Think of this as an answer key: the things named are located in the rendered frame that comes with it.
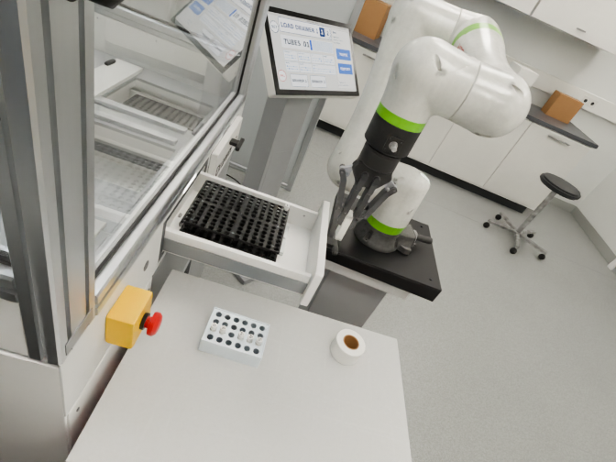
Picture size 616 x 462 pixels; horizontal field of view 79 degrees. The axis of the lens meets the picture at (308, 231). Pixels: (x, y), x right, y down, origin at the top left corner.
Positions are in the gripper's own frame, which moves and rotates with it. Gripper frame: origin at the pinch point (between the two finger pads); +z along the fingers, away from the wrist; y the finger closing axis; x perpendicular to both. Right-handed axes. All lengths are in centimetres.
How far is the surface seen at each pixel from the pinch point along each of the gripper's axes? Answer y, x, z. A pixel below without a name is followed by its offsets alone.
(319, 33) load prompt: -19, 103, -15
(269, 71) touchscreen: -32, 75, -2
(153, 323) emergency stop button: -29.0, -31.1, 8.9
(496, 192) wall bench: 201, 275, 91
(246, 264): -17.8, -9.9, 11.1
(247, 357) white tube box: -11.8, -25.7, 19.4
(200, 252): -27.8, -9.9, 11.8
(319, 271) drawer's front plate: -2.9, -10.8, 5.8
